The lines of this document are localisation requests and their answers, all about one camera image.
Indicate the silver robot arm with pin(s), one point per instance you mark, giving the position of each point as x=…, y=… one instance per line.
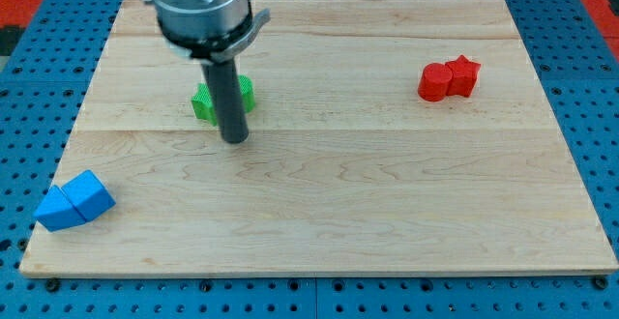
x=213, y=31

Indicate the light wooden board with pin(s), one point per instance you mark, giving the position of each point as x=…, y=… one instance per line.
x=347, y=171

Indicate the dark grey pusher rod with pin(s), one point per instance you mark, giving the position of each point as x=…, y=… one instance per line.
x=225, y=92

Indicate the green star block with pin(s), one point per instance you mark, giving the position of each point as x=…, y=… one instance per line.
x=203, y=107

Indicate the red cylinder block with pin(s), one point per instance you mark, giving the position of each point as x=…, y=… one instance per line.
x=434, y=83

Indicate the red star block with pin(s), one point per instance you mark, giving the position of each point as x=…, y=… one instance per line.
x=465, y=75

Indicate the blue cube block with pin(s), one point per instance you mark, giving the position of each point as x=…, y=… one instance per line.
x=88, y=195

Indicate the blue triangle block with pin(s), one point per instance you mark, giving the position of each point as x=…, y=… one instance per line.
x=56, y=212

